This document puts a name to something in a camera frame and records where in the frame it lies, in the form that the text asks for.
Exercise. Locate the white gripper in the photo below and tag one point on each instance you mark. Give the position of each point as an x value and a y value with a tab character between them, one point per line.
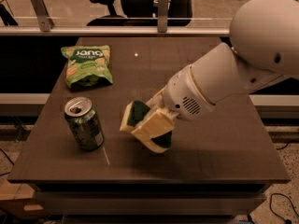
182	92

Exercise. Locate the green and yellow sponge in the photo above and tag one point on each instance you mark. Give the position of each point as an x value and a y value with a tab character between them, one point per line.
133	114

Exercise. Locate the green soda can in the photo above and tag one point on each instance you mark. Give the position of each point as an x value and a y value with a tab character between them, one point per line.
84	123

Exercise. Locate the green snack bag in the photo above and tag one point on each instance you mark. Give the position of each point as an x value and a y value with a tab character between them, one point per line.
87	66

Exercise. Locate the black office chair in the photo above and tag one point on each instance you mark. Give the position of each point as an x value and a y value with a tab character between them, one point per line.
143	13

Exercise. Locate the cardboard box under table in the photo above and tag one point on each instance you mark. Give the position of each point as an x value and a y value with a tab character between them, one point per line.
18	200

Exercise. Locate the middle metal railing bracket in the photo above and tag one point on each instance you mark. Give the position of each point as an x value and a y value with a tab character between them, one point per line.
162	16

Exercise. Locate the metal railing bracket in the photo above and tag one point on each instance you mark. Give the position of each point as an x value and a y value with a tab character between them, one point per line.
44	20
162	16

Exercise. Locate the left metal railing bracket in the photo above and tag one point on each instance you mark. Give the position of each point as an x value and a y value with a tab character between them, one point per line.
44	20

